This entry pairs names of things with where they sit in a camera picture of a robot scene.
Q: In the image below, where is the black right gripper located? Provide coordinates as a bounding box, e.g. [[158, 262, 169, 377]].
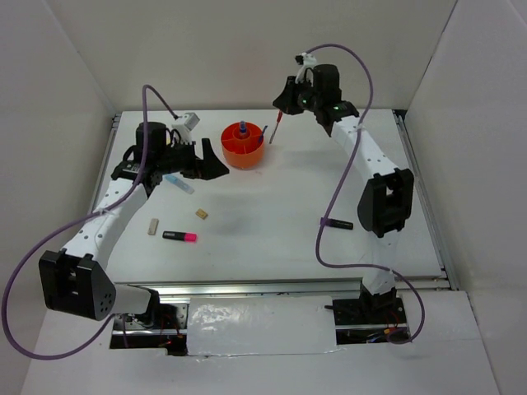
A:
[[273, 74, 321, 115]]

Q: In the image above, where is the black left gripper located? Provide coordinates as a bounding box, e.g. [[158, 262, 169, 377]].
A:
[[156, 137, 230, 181]]

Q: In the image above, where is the blue-capped clear tube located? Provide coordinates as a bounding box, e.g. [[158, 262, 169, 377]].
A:
[[164, 174, 194, 194]]

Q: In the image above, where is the red pen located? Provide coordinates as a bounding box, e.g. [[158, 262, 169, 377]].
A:
[[268, 110, 283, 145]]

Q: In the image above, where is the blue gel pen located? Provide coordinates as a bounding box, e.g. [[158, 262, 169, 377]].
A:
[[258, 125, 268, 144]]

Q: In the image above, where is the pink highlighter marker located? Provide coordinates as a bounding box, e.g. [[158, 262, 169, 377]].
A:
[[162, 230, 198, 243]]

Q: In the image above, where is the purple highlighter marker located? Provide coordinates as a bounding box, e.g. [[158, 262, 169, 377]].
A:
[[320, 217, 354, 230]]

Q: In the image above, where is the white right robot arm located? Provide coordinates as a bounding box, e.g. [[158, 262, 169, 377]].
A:
[[273, 63, 414, 323]]

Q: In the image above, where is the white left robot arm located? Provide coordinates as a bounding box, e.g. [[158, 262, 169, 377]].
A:
[[39, 122, 230, 328]]

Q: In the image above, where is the small tan eraser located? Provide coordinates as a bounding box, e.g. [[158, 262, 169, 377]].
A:
[[196, 209, 208, 219]]

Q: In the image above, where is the orange round organizer container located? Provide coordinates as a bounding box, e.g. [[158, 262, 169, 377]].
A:
[[221, 122, 265, 170]]

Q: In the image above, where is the beige eraser block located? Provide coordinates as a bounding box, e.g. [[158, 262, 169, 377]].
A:
[[147, 218, 159, 235]]

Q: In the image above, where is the white foil-covered panel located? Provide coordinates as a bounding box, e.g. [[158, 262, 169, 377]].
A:
[[187, 295, 338, 356]]

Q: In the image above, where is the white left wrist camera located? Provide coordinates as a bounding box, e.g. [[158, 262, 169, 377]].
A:
[[170, 112, 200, 143]]

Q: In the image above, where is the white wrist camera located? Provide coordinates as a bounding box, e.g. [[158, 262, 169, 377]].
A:
[[295, 52, 318, 84], [170, 112, 200, 143]]

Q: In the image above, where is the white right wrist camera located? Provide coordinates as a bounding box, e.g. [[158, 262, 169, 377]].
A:
[[295, 52, 318, 84]]

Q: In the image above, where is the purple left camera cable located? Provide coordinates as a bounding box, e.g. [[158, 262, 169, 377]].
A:
[[0, 84, 179, 360]]

